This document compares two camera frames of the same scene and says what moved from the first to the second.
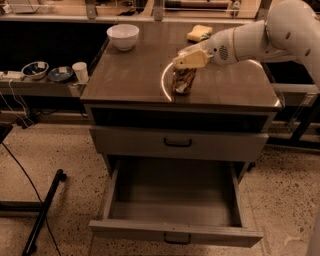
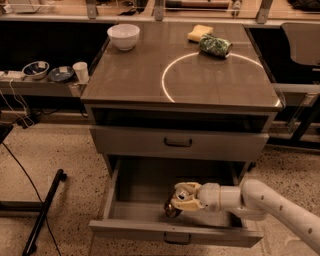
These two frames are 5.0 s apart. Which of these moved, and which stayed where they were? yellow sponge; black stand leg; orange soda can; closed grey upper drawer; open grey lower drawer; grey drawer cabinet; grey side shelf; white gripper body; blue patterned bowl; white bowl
Moved: orange soda can; white gripper body
Stayed: grey side shelf; white bowl; closed grey upper drawer; blue patterned bowl; yellow sponge; open grey lower drawer; black stand leg; grey drawer cabinet
